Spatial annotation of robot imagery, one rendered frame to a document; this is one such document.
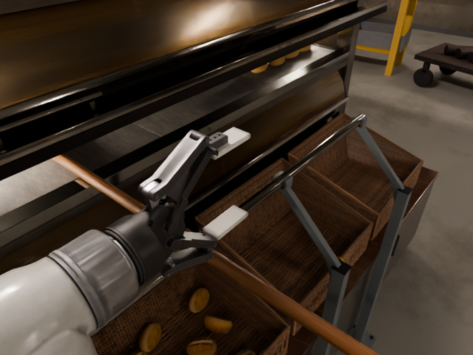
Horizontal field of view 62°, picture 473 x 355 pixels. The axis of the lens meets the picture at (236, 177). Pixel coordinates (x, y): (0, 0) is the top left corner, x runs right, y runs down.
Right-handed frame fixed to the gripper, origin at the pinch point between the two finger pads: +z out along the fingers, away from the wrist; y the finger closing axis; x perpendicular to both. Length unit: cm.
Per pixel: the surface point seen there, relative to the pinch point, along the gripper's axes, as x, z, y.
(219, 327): -24, 21, 85
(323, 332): 15.4, 5.0, 28.6
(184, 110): -68, 53, 31
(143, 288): -17.9, -7.5, 31.6
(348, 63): -53, 155, 37
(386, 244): 4, 89, 80
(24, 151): -40.8, -12.4, 6.0
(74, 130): -40.7, -2.2, 6.0
